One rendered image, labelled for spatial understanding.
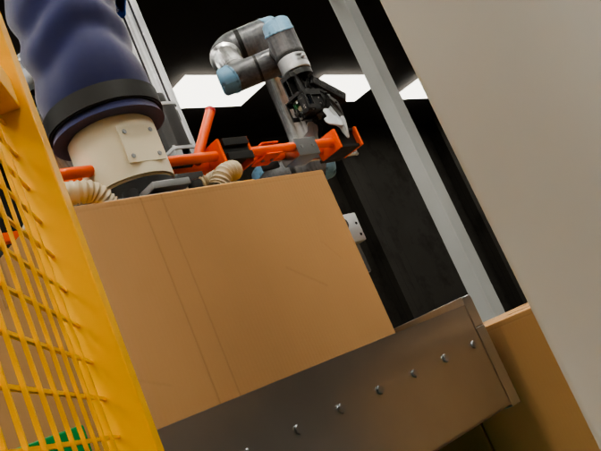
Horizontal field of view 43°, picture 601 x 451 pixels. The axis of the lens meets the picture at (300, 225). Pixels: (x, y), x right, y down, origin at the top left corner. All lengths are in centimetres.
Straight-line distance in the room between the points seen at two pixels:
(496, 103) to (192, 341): 85
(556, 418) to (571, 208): 113
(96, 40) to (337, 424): 83
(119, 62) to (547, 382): 98
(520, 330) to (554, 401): 14
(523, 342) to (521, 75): 111
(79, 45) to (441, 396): 89
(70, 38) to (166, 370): 67
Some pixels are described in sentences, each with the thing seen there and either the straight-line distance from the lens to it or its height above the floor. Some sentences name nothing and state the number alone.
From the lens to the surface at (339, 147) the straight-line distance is 183.
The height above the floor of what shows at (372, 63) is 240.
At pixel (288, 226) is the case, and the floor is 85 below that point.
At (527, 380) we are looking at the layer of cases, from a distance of 152.
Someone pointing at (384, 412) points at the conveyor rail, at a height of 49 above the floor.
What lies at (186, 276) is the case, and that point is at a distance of 123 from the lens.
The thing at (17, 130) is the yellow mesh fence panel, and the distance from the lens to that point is 90.
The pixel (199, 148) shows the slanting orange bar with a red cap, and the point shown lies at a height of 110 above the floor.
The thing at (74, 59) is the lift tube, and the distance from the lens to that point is 149.
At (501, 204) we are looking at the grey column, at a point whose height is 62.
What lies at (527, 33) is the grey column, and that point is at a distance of 41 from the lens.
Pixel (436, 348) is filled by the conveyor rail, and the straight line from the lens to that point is 133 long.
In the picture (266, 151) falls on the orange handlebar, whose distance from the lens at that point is 169.
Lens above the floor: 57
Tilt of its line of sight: 11 degrees up
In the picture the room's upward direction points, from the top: 24 degrees counter-clockwise
